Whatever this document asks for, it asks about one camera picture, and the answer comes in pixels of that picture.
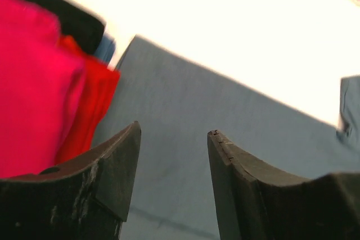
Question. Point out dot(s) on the black folded t shirt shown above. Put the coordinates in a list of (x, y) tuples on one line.
[(86, 28)]

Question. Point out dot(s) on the grey-blue t shirt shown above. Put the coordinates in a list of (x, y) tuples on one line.
[(177, 103)]

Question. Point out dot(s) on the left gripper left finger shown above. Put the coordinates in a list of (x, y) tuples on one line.
[(87, 197)]

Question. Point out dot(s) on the magenta folded t shirt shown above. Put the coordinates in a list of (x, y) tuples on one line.
[(41, 85)]

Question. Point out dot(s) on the blue folded t shirt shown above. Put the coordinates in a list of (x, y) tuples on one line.
[(106, 49)]

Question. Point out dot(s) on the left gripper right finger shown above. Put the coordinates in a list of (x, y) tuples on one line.
[(255, 200)]

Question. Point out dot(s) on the red folded t shirt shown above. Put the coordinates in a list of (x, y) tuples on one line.
[(99, 88)]

